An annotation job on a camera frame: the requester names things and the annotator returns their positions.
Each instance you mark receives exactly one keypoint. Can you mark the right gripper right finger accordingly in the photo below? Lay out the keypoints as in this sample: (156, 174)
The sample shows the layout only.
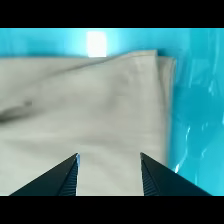
(163, 182)

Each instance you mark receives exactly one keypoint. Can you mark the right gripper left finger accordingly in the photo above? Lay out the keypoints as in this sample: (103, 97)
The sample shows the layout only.
(58, 181)

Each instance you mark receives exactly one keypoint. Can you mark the tan shirt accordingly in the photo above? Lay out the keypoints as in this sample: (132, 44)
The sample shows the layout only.
(93, 110)

